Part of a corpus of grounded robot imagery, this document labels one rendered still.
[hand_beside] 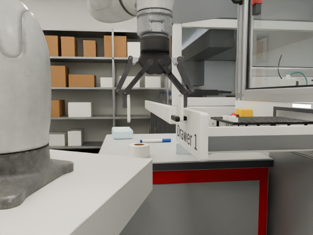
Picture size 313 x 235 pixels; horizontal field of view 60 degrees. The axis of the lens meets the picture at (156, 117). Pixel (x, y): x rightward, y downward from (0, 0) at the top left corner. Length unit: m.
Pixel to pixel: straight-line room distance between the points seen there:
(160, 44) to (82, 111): 3.85
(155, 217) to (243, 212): 0.30
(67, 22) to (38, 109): 4.73
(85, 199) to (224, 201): 0.65
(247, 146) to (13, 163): 0.49
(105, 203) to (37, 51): 0.23
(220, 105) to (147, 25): 1.03
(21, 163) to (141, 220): 0.58
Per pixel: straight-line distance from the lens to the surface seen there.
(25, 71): 0.41
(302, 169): 0.90
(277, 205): 1.04
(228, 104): 1.64
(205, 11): 1.66
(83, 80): 4.54
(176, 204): 0.92
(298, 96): 0.90
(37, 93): 0.42
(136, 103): 4.89
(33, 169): 0.43
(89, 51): 4.54
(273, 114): 1.01
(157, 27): 0.68
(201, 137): 0.61
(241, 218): 1.01
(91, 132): 4.97
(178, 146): 0.97
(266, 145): 0.69
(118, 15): 0.79
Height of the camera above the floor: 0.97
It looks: 5 degrees down
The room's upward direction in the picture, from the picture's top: straight up
